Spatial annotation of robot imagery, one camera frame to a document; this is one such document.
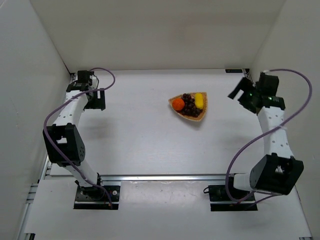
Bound yellow fake banana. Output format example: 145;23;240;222
194;92;204;110

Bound purple fake grape bunch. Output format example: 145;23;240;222
179;93;203;118

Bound orange fake orange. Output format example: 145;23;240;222
172;98;185;112

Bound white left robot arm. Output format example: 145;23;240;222
42;70;106;195

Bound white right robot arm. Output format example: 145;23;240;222
225;71;307;195

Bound woven triangular fruit bowl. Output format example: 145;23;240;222
168;92;208;122

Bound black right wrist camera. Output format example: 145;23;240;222
262;96;286;111

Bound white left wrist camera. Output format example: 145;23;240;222
90;74;100;89

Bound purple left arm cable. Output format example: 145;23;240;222
42;67;116;209

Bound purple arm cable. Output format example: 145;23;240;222
42;67;116;209
224;68;313;211

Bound aluminium table frame rail front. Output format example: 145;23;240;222
37;173;286;183

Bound aluminium table frame rail left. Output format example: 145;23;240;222
18;72;76;240

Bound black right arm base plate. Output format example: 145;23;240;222
203;185;258;212

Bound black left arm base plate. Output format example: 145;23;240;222
73;182;121;210

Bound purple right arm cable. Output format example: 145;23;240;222
224;68;313;211

